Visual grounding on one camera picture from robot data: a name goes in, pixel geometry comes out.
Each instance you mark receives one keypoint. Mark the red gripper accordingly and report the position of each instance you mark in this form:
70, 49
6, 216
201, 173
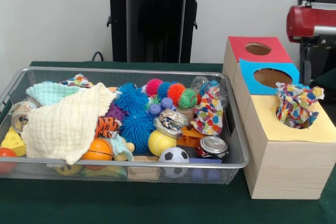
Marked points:
304, 22

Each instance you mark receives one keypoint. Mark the small multicolour cloth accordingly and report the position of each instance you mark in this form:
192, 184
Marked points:
296, 106

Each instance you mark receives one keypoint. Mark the multicolour patterned cloth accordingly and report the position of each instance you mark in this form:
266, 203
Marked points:
209, 111

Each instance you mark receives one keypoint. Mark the cream knitted cloth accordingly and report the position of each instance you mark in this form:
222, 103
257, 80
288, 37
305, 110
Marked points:
63, 124

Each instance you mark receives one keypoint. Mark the clear mesh bin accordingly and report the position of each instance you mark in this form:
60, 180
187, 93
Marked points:
236, 150

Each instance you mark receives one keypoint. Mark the wooden box with three holes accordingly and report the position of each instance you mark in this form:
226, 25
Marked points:
273, 171

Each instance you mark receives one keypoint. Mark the black monitor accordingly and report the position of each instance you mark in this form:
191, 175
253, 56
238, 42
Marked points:
331, 59

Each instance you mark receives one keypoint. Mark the crushed red drink can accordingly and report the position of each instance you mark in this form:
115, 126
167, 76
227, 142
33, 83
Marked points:
214, 145

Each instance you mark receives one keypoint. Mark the black and white soccer ball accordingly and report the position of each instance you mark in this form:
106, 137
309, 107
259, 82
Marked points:
174, 156

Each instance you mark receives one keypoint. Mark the yellow tennis ball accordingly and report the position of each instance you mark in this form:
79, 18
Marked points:
161, 142

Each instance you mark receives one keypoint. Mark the blue spiky rubber ball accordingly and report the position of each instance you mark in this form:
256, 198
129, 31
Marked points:
131, 98
137, 129

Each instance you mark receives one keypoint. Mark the striped tiger plush toy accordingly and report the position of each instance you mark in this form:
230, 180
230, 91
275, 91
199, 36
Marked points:
107, 127

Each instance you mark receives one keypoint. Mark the orange toy basketball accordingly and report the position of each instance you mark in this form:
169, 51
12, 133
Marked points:
97, 150

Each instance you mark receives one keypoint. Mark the mint green cloth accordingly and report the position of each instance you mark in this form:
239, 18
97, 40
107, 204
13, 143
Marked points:
47, 93

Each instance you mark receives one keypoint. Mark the silver drink can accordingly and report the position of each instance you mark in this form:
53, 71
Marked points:
18, 116

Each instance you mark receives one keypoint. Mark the yellow cheese wedge toy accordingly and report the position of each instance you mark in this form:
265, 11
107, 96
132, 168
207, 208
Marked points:
13, 144

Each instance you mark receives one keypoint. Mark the red ball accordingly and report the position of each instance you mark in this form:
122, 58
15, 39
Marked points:
5, 158

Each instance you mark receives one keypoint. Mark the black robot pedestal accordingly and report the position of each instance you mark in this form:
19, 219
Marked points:
152, 30

